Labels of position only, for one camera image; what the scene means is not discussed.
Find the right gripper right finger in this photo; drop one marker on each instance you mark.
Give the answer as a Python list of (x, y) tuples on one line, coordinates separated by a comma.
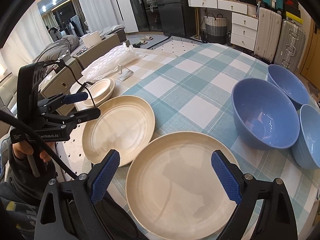
[(276, 219)]

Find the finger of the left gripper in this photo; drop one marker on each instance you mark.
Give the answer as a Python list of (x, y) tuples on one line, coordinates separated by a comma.
[(73, 98), (85, 116)]

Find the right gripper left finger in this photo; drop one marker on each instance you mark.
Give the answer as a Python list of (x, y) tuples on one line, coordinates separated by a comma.
[(83, 209)]

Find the beige plate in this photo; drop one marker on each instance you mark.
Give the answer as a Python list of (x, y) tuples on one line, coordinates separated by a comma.
[(126, 124), (172, 189)]

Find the light blue bowl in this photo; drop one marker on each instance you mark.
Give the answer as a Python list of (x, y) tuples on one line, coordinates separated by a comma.
[(306, 149)]

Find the dark blue bowl front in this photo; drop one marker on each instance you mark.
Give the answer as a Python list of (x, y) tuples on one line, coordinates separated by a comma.
[(265, 118)]

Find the dark blue bowl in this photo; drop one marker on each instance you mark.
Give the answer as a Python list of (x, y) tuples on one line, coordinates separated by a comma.
[(289, 84), (265, 118)]

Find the stack of small beige plates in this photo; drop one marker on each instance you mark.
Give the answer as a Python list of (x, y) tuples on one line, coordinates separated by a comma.
[(100, 92)]

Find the person left hand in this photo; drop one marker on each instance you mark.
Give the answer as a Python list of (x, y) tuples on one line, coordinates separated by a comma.
[(23, 149)]

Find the beige checkered tablecloth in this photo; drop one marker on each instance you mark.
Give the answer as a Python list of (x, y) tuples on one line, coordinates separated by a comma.
[(71, 151)]

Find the bubble wrap bag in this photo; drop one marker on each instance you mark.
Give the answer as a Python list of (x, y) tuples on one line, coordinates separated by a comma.
[(108, 63)]

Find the metal phone stand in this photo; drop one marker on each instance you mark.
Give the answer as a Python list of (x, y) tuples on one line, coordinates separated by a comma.
[(124, 73)]

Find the grey blanket on sofa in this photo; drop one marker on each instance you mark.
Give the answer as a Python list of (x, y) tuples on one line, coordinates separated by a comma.
[(71, 45)]

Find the teal checkered tablecloth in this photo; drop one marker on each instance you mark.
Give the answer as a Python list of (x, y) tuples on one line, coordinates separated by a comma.
[(192, 92)]

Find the glass door wardrobe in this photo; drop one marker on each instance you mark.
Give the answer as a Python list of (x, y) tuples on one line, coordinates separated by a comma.
[(147, 15)]

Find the black refrigerator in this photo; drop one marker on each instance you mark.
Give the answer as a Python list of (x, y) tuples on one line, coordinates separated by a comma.
[(177, 17)]

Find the woven laundry basket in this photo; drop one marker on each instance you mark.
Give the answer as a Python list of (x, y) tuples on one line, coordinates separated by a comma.
[(216, 28)]

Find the wooden door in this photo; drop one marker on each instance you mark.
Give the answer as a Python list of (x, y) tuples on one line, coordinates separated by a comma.
[(309, 67)]

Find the silver suitcase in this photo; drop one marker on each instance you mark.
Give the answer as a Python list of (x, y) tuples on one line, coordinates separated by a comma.
[(290, 46)]

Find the white drawer cabinet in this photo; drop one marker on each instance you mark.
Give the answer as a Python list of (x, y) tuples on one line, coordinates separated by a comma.
[(244, 31)]

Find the white dressing desk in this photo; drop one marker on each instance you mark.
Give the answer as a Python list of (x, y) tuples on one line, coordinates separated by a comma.
[(239, 11)]

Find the beige suitcase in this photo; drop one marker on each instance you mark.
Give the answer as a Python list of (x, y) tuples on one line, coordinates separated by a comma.
[(269, 26)]

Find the stacked shoe boxes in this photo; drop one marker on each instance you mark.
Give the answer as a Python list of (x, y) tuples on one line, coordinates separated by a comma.
[(291, 8)]

